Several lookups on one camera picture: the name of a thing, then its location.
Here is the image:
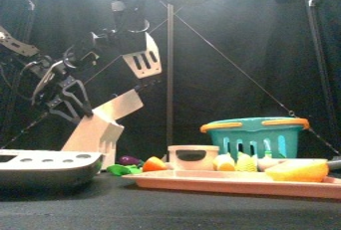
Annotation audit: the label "thin steel brace wire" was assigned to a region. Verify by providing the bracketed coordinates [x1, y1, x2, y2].
[0, 0, 198, 150]
[155, 0, 341, 157]

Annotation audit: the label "grey toy appliance with buttons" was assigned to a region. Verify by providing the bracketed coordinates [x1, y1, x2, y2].
[0, 148, 107, 189]

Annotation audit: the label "green toy leaf vegetable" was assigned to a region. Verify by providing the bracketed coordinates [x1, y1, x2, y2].
[105, 163, 144, 177]

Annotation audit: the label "orange toy fruit slice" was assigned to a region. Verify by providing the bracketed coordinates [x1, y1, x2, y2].
[141, 155, 170, 173]

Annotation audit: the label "yellow toy food piece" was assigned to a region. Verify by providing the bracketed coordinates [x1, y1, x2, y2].
[263, 158, 331, 184]

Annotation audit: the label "yellow toy corn flat-ended piece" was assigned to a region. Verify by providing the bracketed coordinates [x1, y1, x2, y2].
[211, 152, 236, 172]

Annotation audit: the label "beige wooden knife block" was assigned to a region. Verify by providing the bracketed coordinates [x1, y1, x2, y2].
[60, 111, 127, 170]

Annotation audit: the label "dark slanted metal frame pole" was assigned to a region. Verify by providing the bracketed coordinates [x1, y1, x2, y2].
[302, 0, 341, 142]

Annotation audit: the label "yellow toy corn rounded piece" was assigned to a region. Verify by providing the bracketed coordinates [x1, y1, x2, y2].
[234, 151, 259, 173]

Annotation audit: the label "white toy cleaver black handle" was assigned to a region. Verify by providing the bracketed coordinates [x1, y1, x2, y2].
[91, 86, 149, 122]

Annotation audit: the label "purple toy eggplant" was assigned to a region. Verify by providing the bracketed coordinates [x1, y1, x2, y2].
[117, 154, 144, 167]

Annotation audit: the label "grey round object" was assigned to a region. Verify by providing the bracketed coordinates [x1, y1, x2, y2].
[326, 156, 341, 172]

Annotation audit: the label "black cloth backdrop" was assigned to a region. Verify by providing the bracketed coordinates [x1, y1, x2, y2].
[0, 0, 341, 175]

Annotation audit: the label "pink plastic tray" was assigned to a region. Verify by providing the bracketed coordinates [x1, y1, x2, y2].
[121, 168, 341, 200]

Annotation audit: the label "teal basket orange handles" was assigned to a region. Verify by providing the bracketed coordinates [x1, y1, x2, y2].
[198, 116, 311, 160]

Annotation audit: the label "thin vertical metal frame pole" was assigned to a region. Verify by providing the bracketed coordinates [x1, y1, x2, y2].
[166, 0, 175, 157]

